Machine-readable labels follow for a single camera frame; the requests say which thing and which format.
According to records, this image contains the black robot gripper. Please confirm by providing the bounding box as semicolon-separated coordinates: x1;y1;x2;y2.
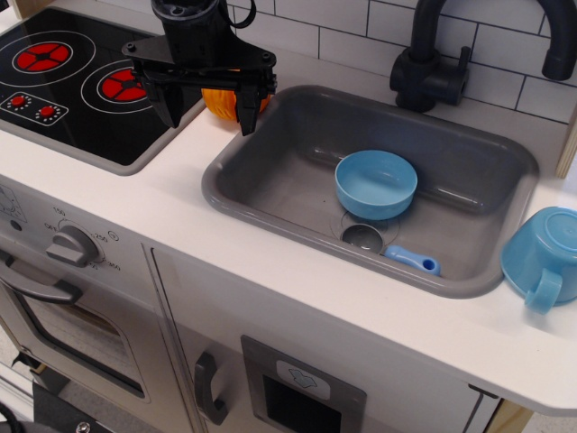
122;35;277;136

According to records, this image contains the grey spoon with blue handle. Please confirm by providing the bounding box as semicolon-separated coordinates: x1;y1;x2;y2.
341;225;441;276

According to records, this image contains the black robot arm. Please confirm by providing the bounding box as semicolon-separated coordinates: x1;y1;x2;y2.
122;1;277;135

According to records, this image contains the light blue plastic bowl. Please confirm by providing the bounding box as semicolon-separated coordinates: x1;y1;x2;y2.
334;150;418;221

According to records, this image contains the grey plastic sink basin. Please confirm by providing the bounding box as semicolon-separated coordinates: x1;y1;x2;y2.
202;86;539;299

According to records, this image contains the orange toy pumpkin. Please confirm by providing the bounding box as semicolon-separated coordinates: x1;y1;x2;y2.
201;69;277;124

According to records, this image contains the black toy stove top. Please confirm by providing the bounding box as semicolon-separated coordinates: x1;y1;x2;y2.
1;6;181;176

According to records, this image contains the grey oven dial knob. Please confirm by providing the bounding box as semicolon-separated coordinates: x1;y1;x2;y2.
46;226;99;268

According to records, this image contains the black toy faucet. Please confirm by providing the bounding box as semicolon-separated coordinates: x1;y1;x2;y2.
389;0;577;114

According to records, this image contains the toy oven door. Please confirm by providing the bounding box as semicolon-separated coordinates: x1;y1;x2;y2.
1;255;193;432

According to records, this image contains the grey dispenser panel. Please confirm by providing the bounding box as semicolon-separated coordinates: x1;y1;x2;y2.
241;336;367;433

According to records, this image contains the light blue plastic cup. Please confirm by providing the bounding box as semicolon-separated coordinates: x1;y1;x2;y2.
500;207;576;315

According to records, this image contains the grey oven door handle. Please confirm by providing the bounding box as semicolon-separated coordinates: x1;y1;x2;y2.
1;251;82;305

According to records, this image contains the grey cabinet door handle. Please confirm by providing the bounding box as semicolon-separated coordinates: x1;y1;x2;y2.
193;352;228;426

